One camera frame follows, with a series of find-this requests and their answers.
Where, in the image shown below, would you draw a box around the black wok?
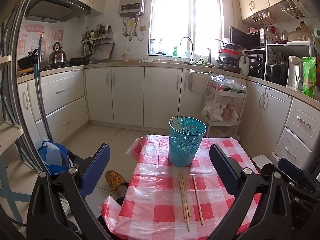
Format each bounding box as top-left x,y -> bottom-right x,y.
17,48 -> 38,70

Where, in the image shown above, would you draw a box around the white storage trolley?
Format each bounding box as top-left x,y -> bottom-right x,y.
201,75 -> 247,140

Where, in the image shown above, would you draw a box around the red white checkered tablecloth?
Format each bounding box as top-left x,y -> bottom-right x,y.
99,135 -> 254,239

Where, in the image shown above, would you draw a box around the white electric kettle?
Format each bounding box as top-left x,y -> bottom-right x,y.
286,56 -> 303,92

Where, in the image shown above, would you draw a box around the teal perforated plastic basket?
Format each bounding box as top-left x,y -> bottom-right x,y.
168,116 -> 207,167

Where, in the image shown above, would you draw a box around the chrome sink faucet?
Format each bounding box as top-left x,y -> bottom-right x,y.
180,36 -> 194,64

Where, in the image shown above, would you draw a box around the black microwave oven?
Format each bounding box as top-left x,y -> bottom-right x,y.
229,26 -> 266,49

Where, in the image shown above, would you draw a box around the green snack bag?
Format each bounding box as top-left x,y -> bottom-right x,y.
303,57 -> 317,98

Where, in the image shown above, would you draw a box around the yellow patterned slipper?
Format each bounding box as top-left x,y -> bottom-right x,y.
105,170 -> 129,193

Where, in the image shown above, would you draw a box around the cream kitchen base cabinets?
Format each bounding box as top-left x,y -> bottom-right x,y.
17,64 -> 320,170

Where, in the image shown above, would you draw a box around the grey water heater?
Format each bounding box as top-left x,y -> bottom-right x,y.
118,0 -> 145,18

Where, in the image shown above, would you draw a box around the black range hood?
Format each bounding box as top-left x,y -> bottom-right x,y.
25,0 -> 91,23

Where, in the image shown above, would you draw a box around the steel kettle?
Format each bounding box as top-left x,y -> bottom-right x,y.
49,42 -> 66,68

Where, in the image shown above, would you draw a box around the bamboo chopstick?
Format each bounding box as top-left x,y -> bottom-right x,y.
180,174 -> 191,218
171,117 -> 180,132
178,174 -> 190,232
183,114 -> 188,133
192,175 -> 203,225
176,114 -> 182,132

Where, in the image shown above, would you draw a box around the blue white plastic bag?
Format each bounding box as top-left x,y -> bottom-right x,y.
37,140 -> 71,176

